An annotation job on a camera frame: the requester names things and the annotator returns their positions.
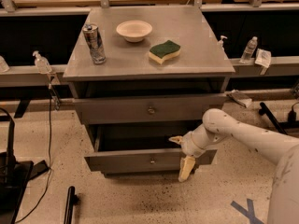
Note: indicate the clear pump bottle left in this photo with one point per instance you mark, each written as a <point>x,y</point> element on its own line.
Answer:
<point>42,63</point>

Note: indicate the silver drink can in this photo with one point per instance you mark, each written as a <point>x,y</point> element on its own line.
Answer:
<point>94,41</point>

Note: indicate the grey top drawer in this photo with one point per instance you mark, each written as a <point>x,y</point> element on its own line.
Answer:
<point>131,109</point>

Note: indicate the green yellow sponge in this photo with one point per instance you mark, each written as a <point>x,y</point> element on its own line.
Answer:
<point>163,52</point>

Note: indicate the small pump bottle right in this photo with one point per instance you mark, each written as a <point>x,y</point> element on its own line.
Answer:
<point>221,41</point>

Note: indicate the black stand base left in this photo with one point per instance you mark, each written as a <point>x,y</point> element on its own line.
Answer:
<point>14,175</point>

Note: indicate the clear bottle far left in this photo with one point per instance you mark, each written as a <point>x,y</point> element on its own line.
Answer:
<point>3,65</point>

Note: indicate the grey drawer cabinet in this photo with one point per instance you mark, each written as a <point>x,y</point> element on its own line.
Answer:
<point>201,67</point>

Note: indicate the white paper packet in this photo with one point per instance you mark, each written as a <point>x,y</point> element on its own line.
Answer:
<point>263,58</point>

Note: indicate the white bowl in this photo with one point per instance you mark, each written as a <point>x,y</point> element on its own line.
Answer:
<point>134,31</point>

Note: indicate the clear water bottle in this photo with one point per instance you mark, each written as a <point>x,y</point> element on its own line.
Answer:
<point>249,50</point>

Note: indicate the grey drawer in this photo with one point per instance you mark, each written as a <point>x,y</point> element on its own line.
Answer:
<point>131,109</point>
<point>130,148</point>

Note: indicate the blue tape cross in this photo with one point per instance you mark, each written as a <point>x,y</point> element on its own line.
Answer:
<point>248,212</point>

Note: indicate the black bar on floor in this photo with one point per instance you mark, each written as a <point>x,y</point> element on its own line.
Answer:
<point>71,201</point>

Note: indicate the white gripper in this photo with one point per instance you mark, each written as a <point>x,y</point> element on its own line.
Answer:
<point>188,144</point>

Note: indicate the black stand leg right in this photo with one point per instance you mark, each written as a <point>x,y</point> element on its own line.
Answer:
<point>291,123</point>

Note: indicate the grey folded cloth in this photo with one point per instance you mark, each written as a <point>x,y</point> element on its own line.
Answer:
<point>240,97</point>

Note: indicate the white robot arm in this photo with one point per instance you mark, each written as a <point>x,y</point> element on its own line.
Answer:
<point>280,149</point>

